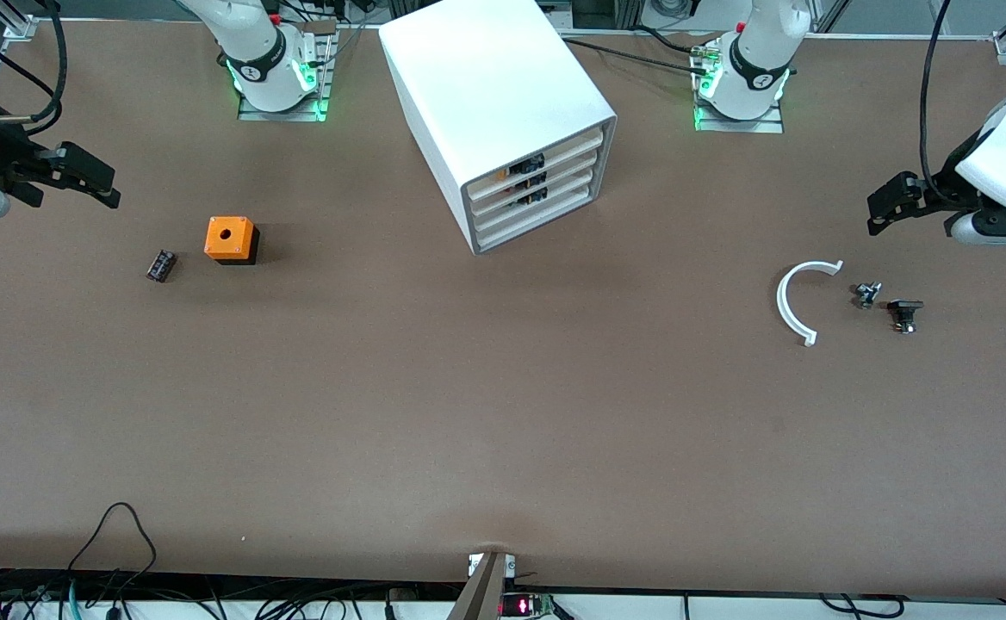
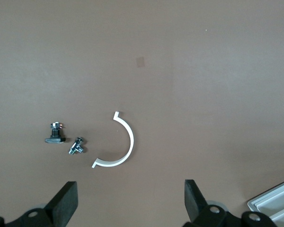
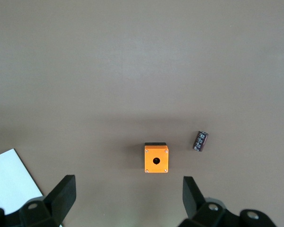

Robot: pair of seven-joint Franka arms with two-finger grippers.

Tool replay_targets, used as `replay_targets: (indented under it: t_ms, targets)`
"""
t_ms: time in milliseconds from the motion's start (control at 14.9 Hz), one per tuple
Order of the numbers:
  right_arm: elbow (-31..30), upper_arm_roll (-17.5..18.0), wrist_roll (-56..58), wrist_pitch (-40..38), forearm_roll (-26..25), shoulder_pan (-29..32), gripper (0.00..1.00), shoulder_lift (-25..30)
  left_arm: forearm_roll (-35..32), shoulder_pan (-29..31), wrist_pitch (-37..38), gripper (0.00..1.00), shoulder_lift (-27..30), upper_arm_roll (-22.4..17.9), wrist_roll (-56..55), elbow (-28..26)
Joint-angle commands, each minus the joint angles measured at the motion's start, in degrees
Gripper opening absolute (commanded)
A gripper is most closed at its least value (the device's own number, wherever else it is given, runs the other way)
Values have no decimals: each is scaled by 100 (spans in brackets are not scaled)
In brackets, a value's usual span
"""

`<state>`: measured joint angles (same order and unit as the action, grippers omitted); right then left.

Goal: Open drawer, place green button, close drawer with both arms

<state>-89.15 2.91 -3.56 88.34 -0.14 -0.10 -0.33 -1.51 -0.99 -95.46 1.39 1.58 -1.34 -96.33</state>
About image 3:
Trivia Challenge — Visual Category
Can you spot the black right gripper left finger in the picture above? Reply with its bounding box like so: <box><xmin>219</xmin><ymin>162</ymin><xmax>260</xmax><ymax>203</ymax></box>
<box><xmin>0</xmin><ymin>175</ymin><xmax>77</xmax><ymax>227</ymax></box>

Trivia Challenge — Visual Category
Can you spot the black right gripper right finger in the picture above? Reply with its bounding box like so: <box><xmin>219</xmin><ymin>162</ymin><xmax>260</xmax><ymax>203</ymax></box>
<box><xmin>177</xmin><ymin>176</ymin><xmax>279</xmax><ymax>227</ymax></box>

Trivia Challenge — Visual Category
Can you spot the white drawer cabinet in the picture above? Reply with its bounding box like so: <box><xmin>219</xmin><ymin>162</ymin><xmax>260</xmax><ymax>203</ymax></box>
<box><xmin>0</xmin><ymin>148</ymin><xmax>44</xmax><ymax>215</ymax></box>

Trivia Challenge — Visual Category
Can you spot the small black connector block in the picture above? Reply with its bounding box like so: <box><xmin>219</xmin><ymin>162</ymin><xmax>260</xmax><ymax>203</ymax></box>
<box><xmin>192</xmin><ymin>131</ymin><xmax>209</xmax><ymax>152</ymax></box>

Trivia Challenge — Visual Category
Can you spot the orange and black box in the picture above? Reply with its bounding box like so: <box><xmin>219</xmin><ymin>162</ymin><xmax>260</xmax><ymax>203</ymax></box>
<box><xmin>143</xmin><ymin>141</ymin><xmax>170</xmax><ymax>174</ymax></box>

